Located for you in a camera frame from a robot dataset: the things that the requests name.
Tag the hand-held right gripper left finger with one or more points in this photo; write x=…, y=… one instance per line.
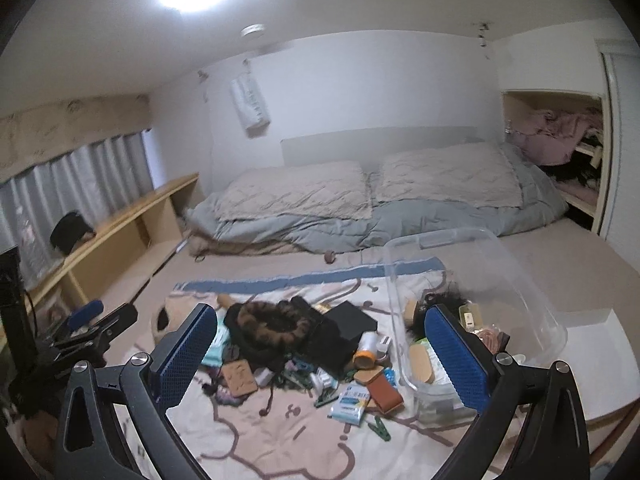
x=182, y=355

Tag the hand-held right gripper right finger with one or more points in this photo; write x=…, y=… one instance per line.
x=457, y=355

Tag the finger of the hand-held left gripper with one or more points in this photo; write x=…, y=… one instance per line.
x=86, y=312
x=107, y=325

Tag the clear plastic storage box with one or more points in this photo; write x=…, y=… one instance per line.
x=480, y=270

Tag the blue white medicine sachet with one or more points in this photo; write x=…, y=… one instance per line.
x=350, y=404

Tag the teal wet wipes packet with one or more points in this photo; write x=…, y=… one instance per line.
x=216, y=350

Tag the tan oval pad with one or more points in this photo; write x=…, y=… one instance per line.
x=422, y=362

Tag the fluffy beige slipper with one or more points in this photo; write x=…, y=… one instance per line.
x=165, y=320

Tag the yellow plastic case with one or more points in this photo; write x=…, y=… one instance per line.
x=469, y=316

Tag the black furry item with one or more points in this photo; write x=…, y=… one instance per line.
x=440, y=302

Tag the tan card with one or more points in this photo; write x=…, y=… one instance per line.
x=239, y=377

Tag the cardboard tube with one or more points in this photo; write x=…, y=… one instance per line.
x=224, y=301

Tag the small tape roll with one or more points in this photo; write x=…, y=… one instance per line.
x=385, y=349

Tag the black cap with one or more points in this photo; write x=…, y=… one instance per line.
x=71, y=232

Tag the brown leather case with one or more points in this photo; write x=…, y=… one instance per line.
x=382, y=392

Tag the black fur-trimmed garment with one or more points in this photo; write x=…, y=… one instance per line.
x=270, y=325

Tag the wooden shelf unit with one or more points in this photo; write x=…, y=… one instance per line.
x=130, y=225

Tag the green clothespin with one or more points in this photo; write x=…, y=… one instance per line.
x=325, y=400
x=380, y=429

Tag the black box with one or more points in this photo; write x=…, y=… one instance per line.
x=350, y=325

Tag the beige fleece blanket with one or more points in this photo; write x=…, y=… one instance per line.
x=235, y=247

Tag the grey curtain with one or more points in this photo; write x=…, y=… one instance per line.
x=85, y=185

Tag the printed blanket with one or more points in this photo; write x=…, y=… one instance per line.
x=280, y=440

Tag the white round suction holder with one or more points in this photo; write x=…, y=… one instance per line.
x=322, y=381

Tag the white storage box lid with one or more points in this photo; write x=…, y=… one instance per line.
x=597, y=360

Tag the grey duvet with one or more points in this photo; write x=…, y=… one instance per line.
x=400, y=225

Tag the small brown roller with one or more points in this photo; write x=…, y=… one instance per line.
x=330, y=257

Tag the beige textured pillow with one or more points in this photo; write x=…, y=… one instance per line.
x=445, y=175
x=300, y=190

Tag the beige curtain valance with drawings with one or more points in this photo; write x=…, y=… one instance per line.
x=70, y=130

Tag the dark clothes pile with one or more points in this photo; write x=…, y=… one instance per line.
x=575, y=172

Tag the white headboard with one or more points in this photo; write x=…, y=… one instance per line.
x=380, y=145

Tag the pink clothes pile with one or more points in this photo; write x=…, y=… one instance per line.
x=555, y=135

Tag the white slatted closet door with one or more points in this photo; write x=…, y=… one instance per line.
x=622, y=150

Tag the white smoke detector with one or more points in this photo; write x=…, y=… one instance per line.
x=253, y=30

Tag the closet shelf frame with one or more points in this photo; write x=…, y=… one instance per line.
x=550, y=97

